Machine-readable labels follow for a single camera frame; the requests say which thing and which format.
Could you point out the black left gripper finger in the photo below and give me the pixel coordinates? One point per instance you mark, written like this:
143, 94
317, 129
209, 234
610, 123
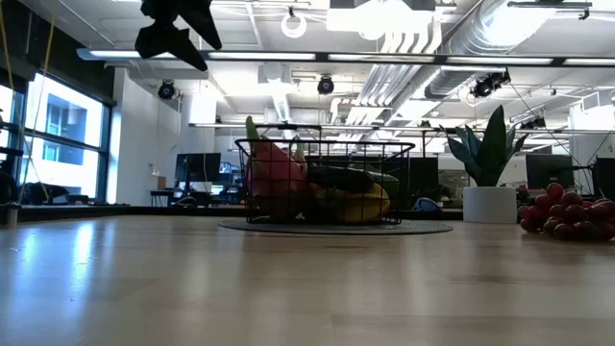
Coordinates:
206, 24
163, 43

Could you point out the pink dragon fruit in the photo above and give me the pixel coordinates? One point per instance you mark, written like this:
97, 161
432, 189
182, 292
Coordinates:
300, 151
274, 178

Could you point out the green cucumber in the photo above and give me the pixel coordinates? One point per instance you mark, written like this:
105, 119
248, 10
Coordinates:
341, 179

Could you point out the yellow pear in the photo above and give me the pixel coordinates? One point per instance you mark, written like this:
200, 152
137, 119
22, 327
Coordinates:
365, 206

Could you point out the black ceiling spotlight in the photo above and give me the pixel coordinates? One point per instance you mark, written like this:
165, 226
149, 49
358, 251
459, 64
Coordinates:
487, 85
325, 85
166, 90
532, 123

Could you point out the long ceiling light strip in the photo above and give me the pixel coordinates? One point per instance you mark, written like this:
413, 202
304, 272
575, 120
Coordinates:
259, 56

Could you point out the round white ceiling fixture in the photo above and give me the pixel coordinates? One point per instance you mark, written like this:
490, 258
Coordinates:
283, 26

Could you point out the large window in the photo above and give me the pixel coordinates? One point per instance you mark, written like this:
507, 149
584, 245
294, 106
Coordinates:
67, 125

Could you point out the black computer monitor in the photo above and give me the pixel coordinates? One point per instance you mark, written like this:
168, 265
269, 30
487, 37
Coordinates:
198, 167
605, 178
549, 170

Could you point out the small cardboard box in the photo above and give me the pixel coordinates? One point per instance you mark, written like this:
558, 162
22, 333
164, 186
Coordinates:
160, 182

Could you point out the dark office desk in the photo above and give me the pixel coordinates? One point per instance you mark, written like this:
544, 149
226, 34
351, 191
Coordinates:
211, 199

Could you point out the black bag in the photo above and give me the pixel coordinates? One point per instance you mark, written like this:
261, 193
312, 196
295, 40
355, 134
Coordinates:
43, 193

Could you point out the blue rounded object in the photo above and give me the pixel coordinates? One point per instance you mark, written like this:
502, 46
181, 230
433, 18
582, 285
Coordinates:
426, 205

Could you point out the round grey woven placemat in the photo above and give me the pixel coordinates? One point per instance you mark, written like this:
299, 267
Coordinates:
423, 227

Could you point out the green leafy plant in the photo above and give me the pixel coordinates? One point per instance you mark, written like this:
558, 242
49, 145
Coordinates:
492, 149

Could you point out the white plant pot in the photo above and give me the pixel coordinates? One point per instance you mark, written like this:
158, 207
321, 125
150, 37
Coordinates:
490, 205

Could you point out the red grape bunch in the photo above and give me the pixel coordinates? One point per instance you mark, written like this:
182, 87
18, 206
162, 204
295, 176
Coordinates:
572, 214

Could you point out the silver ventilation duct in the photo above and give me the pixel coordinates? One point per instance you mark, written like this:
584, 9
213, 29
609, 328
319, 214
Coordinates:
480, 38

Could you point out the black ceiling rail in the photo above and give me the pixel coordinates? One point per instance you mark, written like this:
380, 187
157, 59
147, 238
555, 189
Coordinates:
548, 4

